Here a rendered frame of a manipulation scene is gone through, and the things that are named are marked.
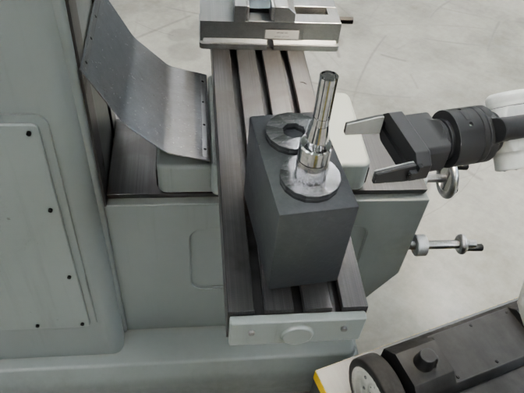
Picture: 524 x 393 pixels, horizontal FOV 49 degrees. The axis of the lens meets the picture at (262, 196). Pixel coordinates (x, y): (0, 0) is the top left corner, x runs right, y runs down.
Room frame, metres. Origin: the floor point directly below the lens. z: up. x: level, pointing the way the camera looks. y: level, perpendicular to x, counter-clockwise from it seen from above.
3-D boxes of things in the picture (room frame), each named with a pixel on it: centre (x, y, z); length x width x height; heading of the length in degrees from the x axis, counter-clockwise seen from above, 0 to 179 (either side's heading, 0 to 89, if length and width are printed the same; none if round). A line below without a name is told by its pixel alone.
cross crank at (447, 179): (1.16, -0.47, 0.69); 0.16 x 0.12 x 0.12; 100
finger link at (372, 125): (0.69, -0.14, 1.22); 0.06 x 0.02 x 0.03; 111
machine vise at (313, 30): (1.30, 0.03, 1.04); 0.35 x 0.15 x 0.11; 99
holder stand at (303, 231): (0.65, -0.05, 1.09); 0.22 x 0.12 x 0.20; 16
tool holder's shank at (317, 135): (0.60, -0.07, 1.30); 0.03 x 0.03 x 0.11
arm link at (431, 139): (0.67, -0.25, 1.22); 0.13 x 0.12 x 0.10; 21
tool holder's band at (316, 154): (0.60, -0.07, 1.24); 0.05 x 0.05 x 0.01
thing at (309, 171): (0.60, -0.07, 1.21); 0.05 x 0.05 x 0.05
